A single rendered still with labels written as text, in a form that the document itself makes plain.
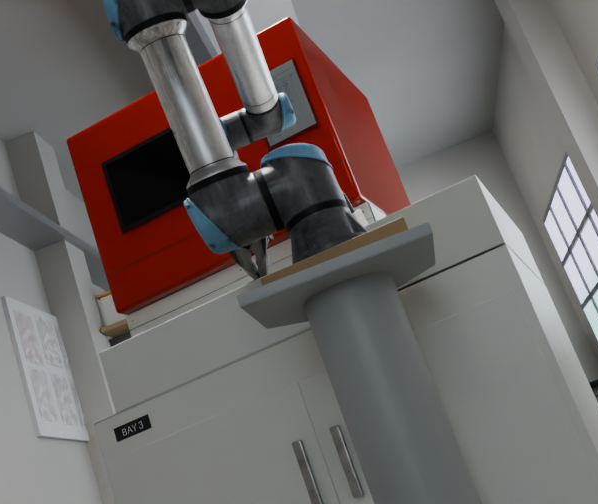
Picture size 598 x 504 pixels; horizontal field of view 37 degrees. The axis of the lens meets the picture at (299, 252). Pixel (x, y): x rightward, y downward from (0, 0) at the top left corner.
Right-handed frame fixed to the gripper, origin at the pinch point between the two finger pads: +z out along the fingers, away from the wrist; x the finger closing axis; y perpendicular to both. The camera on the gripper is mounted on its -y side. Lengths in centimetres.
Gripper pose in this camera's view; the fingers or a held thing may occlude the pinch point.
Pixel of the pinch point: (259, 276)
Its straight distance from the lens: 191.4
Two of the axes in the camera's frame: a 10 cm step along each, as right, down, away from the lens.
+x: -8.7, 4.1, 2.8
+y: 3.7, 1.6, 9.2
